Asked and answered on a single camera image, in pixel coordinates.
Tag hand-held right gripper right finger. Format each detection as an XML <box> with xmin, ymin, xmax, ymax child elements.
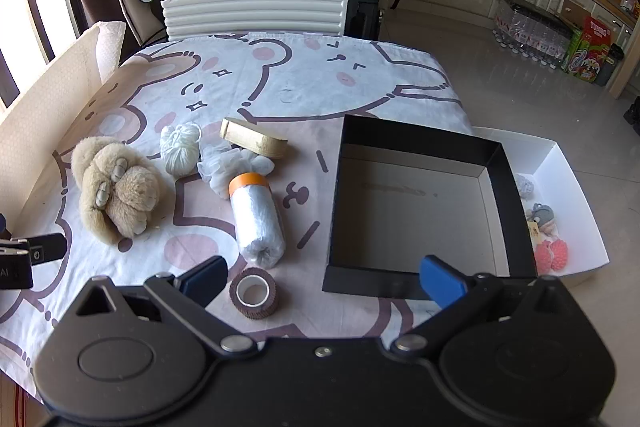
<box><xmin>389</xmin><ymin>255</ymin><xmax>573</xmax><ymax>355</ymax></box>

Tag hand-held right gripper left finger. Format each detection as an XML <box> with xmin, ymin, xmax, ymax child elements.
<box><xmin>75</xmin><ymin>255</ymin><xmax>257</xmax><ymax>356</ymax></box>

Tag black cardboard box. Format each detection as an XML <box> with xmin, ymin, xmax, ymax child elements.
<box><xmin>321</xmin><ymin>114</ymin><xmax>538</xmax><ymax>303</ymax></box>

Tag tan plush toy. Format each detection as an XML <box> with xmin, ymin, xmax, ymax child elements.
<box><xmin>70</xmin><ymin>136</ymin><xmax>165</xmax><ymax>245</ymax></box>

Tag white mesh bath pouf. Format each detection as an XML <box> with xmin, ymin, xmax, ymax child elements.
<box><xmin>197</xmin><ymin>142</ymin><xmax>276</xmax><ymax>198</ymax></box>

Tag white yarn ball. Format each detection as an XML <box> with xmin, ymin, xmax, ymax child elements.
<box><xmin>160</xmin><ymin>122</ymin><xmax>203</xmax><ymax>178</ymax></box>

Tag brown bandage tape roll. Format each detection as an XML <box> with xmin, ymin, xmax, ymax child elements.
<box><xmin>230</xmin><ymin>268</ymin><xmax>279</xmax><ymax>319</ymax></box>

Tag cream foam board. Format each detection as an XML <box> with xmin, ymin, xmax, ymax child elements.
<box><xmin>0</xmin><ymin>21</ymin><xmax>126</xmax><ymax>228</ymax></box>

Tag oval wooden box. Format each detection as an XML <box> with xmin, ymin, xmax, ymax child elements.
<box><xmin>220</xmin><ymin>117</ymin><xmax>290</xmax><ymax>159</ymax></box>

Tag white cardboard tray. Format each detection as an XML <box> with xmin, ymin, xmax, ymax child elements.
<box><xmin>472</xmin><ymin>126</ymin><xmax>611</xmax><ymax>288</ymax></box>

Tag cartoon bear printed blanket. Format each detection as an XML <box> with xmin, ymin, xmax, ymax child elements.
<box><xmin>0</xmin><ymin>32</ymin><xmax>476</xmax><ymax>388</ymax></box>

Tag pack of water bottles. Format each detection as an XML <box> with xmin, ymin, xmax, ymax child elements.
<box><xmin>492</xmin><ymin>0</ymin><xmax>573</xmax><ymax>70</ymax></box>

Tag green drink carton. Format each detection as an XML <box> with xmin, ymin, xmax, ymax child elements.
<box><xmin>562</xmin><ymin>16</ymin><xmax>613</xmax><ymax>82</ymax></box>

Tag black trash bin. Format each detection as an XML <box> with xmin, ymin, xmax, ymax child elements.
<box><xmin>595</xmin><ymin>43</ymin><xmax>626</xmax><ymax>88</ymax></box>

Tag grey plush keychain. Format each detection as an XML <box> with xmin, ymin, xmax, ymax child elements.
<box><xmin>527</xmin><ymin>203</ymin><xmax>556</xmax><ymax>235</ymax></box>

